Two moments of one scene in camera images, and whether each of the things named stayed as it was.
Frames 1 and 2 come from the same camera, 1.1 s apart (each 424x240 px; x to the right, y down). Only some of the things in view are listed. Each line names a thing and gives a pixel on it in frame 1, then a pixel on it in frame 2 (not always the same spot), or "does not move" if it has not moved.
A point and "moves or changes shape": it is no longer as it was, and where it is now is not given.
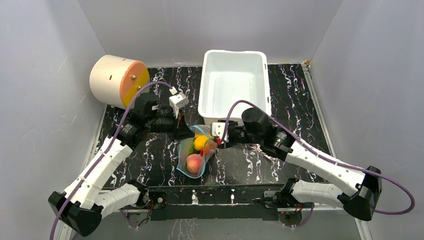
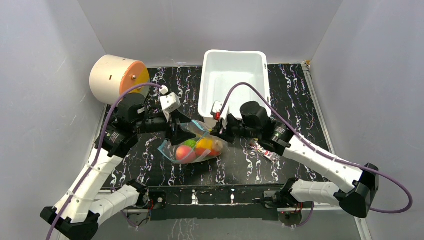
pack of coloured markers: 257,148 does not move
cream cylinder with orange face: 115,79 does not move
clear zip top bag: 193,152 moves or changes shape
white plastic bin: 227,76 does not move
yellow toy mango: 199,142 moves or changes shape
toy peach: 194,162 to 185,154
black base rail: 229,202 does not move
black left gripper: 180,130 does not move
